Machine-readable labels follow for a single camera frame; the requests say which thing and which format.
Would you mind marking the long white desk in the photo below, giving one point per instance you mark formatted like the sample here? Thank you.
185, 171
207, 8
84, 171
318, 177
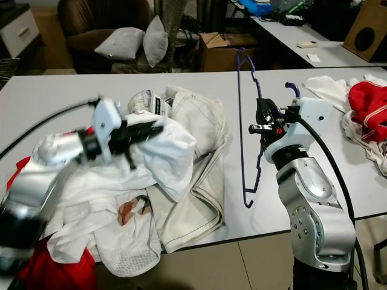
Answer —
290, 37

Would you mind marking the beige white jeans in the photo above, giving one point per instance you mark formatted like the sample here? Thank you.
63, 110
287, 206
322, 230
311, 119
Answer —
196, 205

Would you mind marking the open brown cardboard box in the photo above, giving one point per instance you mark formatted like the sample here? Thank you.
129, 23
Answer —
224, 57

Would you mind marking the cream white garment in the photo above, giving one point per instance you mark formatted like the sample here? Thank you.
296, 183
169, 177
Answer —
78, 232

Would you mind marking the blue plastic item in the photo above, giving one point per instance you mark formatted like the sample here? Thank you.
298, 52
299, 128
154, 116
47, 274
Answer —
255, 6

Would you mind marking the white t-shirt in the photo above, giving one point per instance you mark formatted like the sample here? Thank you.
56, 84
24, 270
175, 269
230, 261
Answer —
170, 158

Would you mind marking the white paper card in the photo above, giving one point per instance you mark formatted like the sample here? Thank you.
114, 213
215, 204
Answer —
314, 58

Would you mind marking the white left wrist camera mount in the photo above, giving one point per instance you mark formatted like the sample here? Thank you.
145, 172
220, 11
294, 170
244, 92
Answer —
107, 124

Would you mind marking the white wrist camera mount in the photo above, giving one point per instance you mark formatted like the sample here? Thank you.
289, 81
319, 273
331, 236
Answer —
107, 124
309, 118

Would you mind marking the grey patterned curtain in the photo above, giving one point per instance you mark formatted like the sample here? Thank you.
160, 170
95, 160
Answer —
172, 12

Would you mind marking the red garment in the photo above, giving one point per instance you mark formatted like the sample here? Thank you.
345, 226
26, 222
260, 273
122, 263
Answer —
369, 109
57, 273

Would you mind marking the brown leather armchair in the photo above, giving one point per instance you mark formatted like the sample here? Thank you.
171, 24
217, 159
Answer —
97, 18

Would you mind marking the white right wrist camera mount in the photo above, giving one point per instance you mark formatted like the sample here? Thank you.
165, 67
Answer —
309, 118

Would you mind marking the grey cushion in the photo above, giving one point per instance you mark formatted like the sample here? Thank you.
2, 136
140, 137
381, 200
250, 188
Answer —
121, 43
155, 42

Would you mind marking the small cream device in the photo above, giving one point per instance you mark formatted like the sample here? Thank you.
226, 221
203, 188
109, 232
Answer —
308, 44

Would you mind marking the wooden speaker box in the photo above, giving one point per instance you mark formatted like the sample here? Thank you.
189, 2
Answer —
366, 36

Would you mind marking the white mesh garment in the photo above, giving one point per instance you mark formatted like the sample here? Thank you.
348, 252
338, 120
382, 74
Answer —
133, 255

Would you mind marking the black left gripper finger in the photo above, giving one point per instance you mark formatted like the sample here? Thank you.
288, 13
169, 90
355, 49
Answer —
146, 138
150, 127

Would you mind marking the white drawer cabinet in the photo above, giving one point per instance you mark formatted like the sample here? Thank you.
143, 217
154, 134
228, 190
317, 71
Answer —
21, 30

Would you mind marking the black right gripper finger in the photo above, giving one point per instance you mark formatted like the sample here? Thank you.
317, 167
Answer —
260, 109
274, 109

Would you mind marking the flat black device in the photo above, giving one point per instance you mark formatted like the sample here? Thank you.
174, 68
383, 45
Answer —
291, 19

